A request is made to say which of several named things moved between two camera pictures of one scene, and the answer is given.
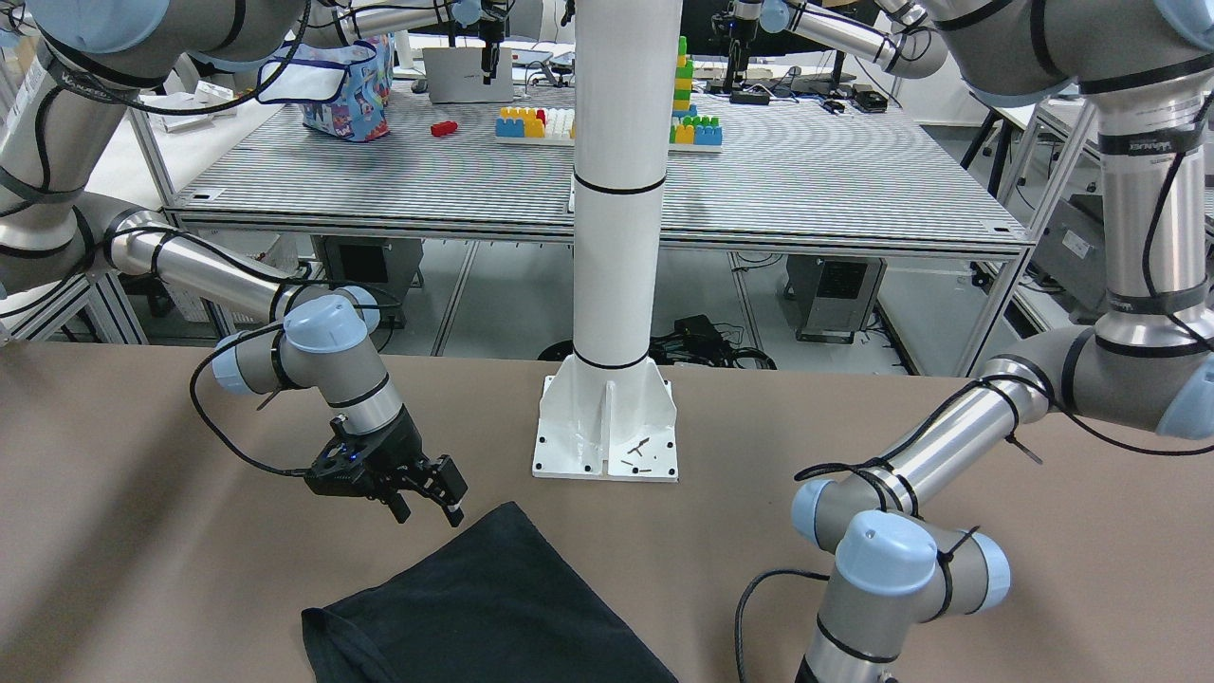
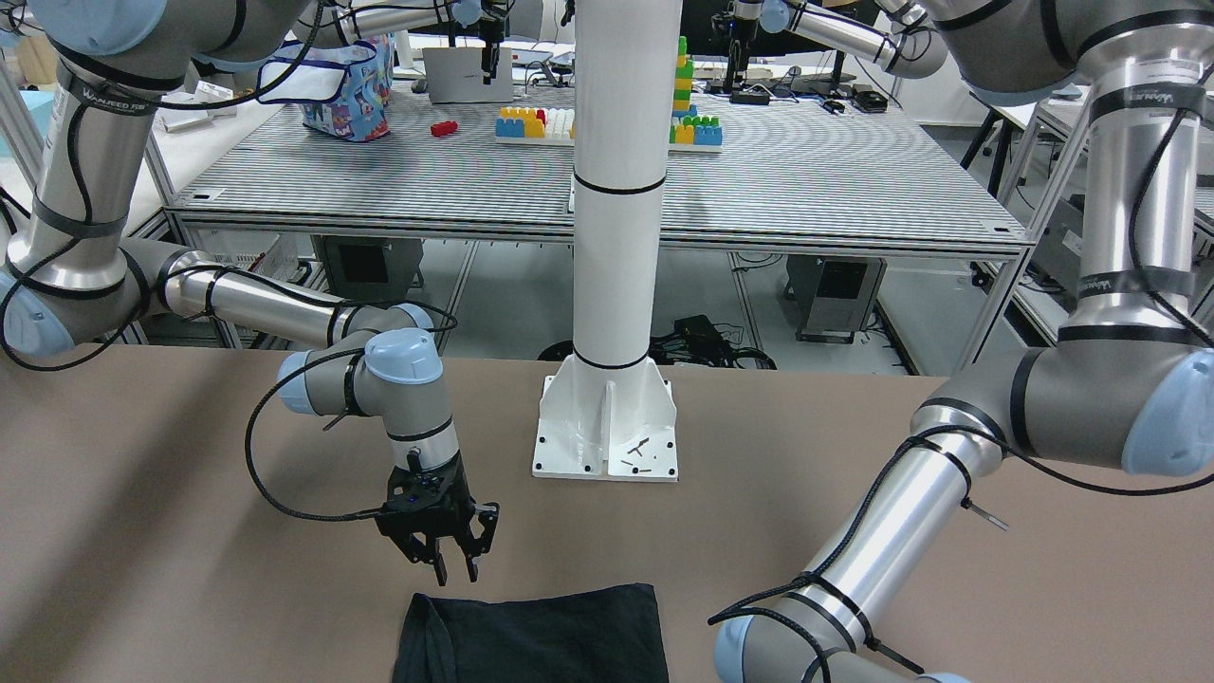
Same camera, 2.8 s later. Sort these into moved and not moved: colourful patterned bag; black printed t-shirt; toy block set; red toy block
Moved: black printed t-shirt
Not moved: colourful patterned bag; red toy block; toy block set
